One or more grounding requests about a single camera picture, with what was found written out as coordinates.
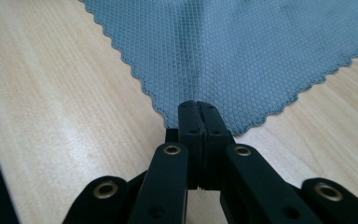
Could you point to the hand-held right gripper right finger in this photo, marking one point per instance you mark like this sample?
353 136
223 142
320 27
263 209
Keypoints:
213 149

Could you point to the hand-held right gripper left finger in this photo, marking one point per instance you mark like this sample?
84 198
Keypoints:
194 149

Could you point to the blue-grey textured cloth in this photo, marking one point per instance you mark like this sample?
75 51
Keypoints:
245 53

